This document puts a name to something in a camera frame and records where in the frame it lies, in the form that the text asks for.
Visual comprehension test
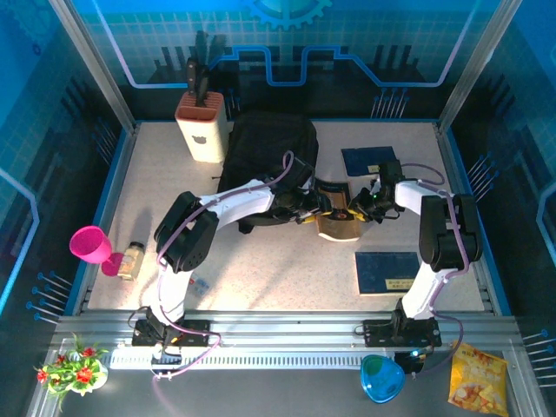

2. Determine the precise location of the brown gold book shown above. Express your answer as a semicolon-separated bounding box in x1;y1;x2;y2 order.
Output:
313;180;364;242

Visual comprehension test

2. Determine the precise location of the dark blue hardcover book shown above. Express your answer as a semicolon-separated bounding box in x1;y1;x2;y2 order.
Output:
341;146;403;177
354;250;422;297

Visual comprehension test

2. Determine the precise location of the black backpack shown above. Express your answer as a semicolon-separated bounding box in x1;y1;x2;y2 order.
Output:
212;110;321;235

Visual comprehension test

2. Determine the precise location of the beige knife block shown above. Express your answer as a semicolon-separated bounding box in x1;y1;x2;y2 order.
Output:
174;90;228;164

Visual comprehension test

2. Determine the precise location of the black controller box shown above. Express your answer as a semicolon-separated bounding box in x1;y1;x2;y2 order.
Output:
394;349;429;379

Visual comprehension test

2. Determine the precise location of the blue plastic bowl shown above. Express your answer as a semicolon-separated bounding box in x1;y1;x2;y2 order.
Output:
360;354;407;405

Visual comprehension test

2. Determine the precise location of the glass spice jar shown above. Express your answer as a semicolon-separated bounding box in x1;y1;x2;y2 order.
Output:
116;241;146;281

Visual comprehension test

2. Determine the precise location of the yellow snack bag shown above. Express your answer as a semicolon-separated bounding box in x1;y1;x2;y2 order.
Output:
447;342;509;417

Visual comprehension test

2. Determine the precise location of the pink plastic goblet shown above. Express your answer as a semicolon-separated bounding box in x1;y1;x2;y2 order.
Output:
69;225;125;278

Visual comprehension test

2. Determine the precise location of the potted plant with red flowers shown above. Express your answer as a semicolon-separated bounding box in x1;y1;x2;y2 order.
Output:
34;333;109;399

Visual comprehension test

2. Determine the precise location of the aluminium mounting rail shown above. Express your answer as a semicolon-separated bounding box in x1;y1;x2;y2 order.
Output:
54;310;522;348

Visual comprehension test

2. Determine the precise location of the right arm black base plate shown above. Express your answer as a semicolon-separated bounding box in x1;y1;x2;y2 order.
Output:
362;319;442;348

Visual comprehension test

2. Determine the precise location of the black-handled knife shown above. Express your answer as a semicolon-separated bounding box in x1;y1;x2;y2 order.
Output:
185;57;200;95
195;64;213;109

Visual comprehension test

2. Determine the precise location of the slotted grey cable duct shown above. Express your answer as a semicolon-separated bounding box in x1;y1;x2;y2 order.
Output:
106;350;370;370

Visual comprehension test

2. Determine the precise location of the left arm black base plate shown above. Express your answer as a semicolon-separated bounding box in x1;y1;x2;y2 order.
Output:
131;319;209;348

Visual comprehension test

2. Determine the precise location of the aluminium frame post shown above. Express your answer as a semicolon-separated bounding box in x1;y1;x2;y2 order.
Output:
436;0;525;134
47;0;140;134

